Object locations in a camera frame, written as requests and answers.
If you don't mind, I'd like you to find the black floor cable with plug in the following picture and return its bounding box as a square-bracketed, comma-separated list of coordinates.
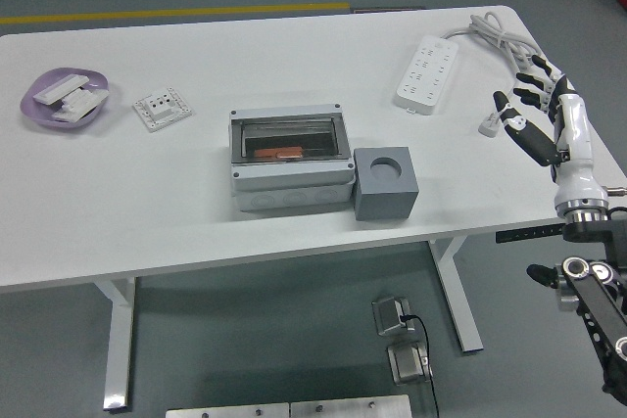
[397, 312, 441, 418]

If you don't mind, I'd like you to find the orange cylinder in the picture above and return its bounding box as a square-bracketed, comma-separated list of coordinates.
[254, 145, 305, 161]

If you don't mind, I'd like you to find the grey cube with round hole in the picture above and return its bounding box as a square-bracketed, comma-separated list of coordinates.
[352, 145, 420, 222]

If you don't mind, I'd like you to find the purple plate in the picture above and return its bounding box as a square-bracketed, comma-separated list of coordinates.
[19, 67, 110, 133]

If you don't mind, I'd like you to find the long white plastic part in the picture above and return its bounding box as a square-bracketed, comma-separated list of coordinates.
[32, 72, 90, 106]

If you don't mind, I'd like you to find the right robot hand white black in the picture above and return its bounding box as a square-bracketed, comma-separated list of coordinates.
[492, 53, 611, 209]

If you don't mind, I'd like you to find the white square socket panel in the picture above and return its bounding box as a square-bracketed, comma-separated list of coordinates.
[131, 86, 194, 133]

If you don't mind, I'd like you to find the metal floor socket box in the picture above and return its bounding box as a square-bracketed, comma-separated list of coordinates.
[371, 296, 416, 339]
[386, 342, 435, 385]

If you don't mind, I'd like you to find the white power strip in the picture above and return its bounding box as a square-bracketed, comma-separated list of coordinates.
[394, 34, 460, 116]

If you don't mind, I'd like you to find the silver metal plate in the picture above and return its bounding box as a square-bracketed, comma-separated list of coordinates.
[290, 395, 412, 418]
[165, 402, 291, 418]

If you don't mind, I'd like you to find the black table control panel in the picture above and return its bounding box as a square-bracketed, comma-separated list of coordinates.
[495, 224, 564, 244]

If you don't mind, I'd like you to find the grey enclosure box clear lid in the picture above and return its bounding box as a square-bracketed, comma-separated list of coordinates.
[228, 103, 355, 213]

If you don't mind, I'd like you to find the white plastic socket part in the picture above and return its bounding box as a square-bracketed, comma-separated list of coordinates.
[50, 103, 97, 122]
[59, 86, 109, 114]

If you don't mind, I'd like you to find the grey-white power cord with plug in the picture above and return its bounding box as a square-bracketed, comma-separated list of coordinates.
[440, 11, 544, 138]

